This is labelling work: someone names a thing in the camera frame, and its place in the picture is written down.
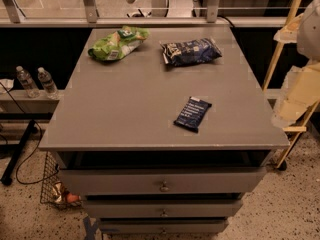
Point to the blue chip bag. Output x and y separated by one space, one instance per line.
196 51

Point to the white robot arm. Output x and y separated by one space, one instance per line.
301 86

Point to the blue rxbar blueberry wrapper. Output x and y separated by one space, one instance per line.
192 114

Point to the green chip bag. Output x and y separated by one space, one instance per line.
119 44

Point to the grey drawer cabinet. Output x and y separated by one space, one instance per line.
114 138

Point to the top drawer metal knob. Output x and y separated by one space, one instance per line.
164 187

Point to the right clear water bottle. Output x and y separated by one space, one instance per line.
48 83

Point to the clear water bottle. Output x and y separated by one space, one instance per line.
27 82
48 83

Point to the left clear water bottle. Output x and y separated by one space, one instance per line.
27 82

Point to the black metal leg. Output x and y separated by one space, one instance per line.
6 176

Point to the black wire basket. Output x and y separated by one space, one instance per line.
53 191

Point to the yellow wooden ladder frame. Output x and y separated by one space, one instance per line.
295 130

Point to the grey metal rail frame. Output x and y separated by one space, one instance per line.
105 13

